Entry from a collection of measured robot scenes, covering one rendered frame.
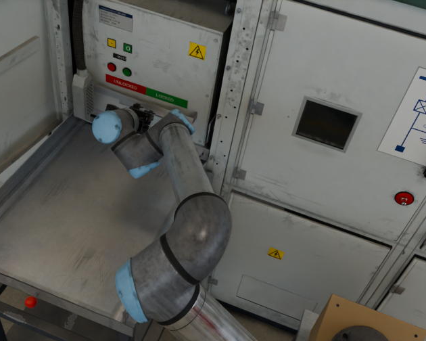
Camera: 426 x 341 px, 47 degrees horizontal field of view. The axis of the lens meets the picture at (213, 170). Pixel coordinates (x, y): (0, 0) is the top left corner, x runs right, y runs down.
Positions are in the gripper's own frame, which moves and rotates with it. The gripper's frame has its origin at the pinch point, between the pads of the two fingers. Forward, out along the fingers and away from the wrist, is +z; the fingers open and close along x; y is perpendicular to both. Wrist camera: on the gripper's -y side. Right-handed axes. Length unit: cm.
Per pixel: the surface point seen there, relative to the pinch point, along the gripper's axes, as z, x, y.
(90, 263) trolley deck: -37, -42, 8
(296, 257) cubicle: 21, -39, 70
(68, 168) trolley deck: -9.4, -25.7, -18.4
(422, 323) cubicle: 26, -50, 126
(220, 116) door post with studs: -4.3, 8.8, 28.0
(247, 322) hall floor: 48, -90, 61
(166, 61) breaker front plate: -5.9, 20.6, 5.3
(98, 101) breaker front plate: 7.5, -2.2, -20.5
